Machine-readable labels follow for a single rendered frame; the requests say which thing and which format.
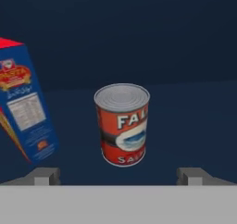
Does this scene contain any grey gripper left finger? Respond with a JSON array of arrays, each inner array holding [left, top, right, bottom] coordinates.
[[0, 167, 62, 186]]

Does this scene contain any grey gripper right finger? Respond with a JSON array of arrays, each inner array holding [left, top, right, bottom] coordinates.
[[176, 167, 237, 186]]

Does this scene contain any red canned food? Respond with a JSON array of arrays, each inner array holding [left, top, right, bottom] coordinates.
[[94, 82, 151, 168]]

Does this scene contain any blue pasta box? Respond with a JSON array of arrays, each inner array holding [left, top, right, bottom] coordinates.
[[0, 37, 60, 165]]

